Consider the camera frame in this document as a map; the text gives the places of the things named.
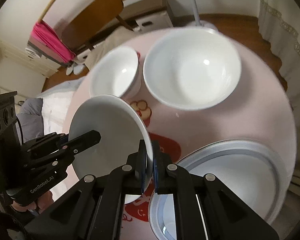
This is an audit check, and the white lamp stand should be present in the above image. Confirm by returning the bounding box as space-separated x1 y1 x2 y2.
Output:
185 0 218 31

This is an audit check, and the left hand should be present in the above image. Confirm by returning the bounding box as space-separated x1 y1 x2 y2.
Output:
11 191 54 214

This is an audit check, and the brown wooden chair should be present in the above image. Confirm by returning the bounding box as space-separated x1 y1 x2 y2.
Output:
61 0 133 51

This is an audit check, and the white bowl with label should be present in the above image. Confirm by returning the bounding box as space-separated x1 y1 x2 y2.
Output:
69 95 153 186

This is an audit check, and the white curtain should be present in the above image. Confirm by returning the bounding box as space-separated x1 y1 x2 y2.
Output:
258 0 300 197

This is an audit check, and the pink folded cloth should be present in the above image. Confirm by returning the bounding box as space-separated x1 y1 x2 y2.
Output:
27 21 75 66

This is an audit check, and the large plate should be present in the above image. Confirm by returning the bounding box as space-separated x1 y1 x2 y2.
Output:
148 139 289 240

